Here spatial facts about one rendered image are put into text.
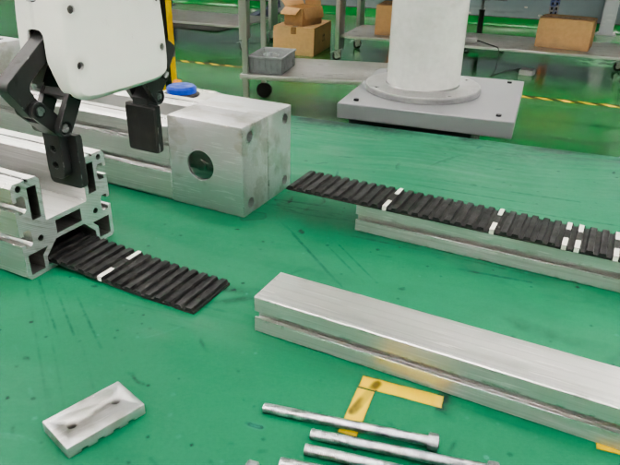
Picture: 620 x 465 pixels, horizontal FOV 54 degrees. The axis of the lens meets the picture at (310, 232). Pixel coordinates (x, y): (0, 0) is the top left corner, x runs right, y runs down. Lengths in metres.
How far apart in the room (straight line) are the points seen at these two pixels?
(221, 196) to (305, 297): 0.22
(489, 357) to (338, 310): 0.11
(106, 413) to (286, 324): 0.14
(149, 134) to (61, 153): 0.09
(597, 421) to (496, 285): 0.17
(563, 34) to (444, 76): 4.35
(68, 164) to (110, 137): 0.24
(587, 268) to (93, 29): 0.43
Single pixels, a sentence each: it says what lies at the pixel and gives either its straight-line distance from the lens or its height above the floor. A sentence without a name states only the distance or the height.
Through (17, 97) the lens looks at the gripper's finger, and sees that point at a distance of 0.43.
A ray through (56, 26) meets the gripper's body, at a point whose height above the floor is 0.99.
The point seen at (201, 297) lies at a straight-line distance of 0.49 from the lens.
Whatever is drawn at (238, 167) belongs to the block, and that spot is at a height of 0.83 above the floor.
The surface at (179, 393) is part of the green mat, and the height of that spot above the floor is 0.78.
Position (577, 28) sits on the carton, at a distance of 5.33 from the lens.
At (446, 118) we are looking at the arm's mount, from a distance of 0.93.
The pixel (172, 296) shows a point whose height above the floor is 0.78.
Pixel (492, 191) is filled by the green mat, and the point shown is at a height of 0.78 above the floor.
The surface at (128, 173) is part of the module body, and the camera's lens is 0.70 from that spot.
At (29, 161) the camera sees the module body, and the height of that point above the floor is 0.85.
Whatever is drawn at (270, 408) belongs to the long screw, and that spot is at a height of 0.79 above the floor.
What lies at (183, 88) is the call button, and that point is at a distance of 0.84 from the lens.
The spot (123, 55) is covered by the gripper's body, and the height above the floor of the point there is 0.96.
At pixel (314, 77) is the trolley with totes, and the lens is 3.60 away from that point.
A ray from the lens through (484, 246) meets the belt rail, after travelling 0.58.
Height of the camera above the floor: 1.05
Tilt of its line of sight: 27 degrees down
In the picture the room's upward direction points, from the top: 1 degrees clockwise
